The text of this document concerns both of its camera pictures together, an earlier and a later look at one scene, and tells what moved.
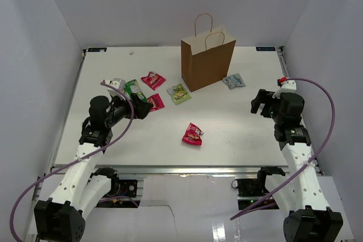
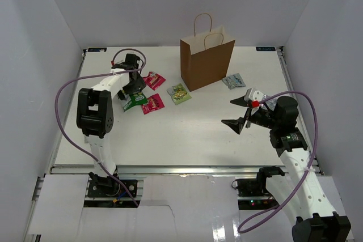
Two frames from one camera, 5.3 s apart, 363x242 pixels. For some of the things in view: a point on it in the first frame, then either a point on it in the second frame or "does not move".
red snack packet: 153,80 does not move
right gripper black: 261,98 to 236,124
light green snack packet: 178,94 does not move
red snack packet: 156,101 does not move
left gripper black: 142,108 to 139,85
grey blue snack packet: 234,80 does not move
